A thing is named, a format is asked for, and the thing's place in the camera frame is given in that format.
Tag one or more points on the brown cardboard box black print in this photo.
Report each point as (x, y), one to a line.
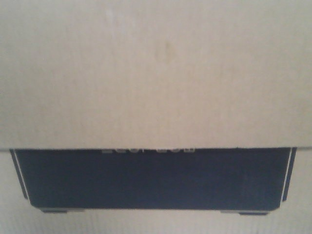
(156, 74)

